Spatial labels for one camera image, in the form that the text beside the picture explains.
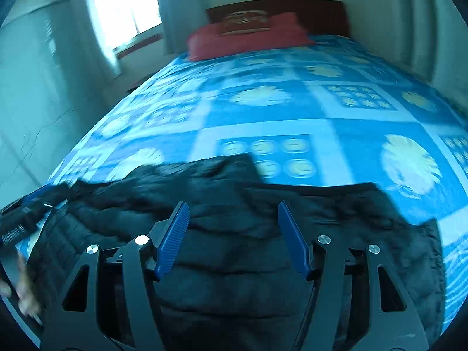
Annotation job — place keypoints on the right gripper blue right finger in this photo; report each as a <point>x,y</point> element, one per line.
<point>382,314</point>

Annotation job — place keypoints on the dark wooden nightstand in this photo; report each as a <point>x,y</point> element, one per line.
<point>138,83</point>

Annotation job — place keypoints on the brown embroidered cushion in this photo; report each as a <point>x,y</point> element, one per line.
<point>243,22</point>

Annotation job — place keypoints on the blue patterned bed cover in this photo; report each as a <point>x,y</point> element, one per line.
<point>324,115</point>

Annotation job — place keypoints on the grey curtain middle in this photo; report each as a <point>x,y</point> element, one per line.
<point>180,18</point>

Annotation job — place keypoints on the dark wooden headboard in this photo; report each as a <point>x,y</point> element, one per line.
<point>318,17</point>

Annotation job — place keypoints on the person's hand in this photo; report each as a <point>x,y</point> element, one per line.
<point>27,302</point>

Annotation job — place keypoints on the grey curtain left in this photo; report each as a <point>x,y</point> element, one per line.
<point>101,53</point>

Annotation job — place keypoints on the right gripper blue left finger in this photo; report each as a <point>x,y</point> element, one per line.
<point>73,323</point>

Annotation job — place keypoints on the red pillow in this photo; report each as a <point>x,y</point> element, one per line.
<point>284,31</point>

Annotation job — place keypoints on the left bedroom window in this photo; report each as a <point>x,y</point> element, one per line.
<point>129,25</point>

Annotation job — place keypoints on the black puffer jacket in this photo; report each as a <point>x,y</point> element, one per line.
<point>233,285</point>

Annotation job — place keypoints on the white glass wardrobe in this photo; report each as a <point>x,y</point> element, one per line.
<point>49,97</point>

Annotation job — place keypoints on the grey curtain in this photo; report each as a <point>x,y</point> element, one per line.
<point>413,34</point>
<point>101,53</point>
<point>180,18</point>

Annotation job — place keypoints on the grey curtain right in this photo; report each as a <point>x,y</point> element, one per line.
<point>413,34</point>

